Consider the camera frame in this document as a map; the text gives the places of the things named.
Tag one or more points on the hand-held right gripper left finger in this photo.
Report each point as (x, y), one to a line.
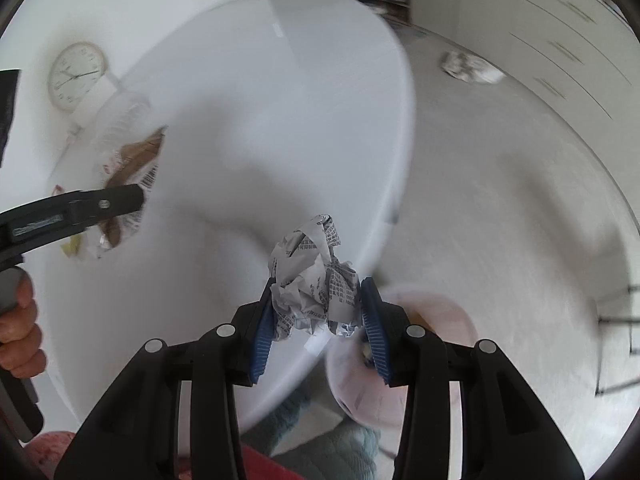
(265, 331)

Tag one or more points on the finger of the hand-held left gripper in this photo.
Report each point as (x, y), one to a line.
(107, 202)

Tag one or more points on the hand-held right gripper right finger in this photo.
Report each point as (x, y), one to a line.
(372, 331)

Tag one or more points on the clear snack bag brown print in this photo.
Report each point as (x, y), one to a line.
(135, 152)

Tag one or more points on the printed newspaper ball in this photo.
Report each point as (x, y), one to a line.
(310, 280)

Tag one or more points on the pink trash bin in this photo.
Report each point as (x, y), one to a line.
(360, 400)

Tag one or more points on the person's left hand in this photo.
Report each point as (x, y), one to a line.
(22, 340)

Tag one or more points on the yellow crumpled paper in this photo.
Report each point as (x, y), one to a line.
(71, 246)

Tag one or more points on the clear plastic bottle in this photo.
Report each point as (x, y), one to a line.
(97, 102)

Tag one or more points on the teal quilted cloth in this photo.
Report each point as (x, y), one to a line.
(325, 455)

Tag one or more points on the pink knitted cloth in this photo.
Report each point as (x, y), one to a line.
(50, 450)

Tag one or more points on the open shelf with books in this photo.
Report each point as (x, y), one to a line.
(382, 2)

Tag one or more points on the white drawer cabinet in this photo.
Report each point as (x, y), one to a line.
(575, 25)

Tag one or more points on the round wall clock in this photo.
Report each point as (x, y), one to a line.
(77, 77)

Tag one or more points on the black metal frame legs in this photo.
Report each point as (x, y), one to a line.
(607, 320)

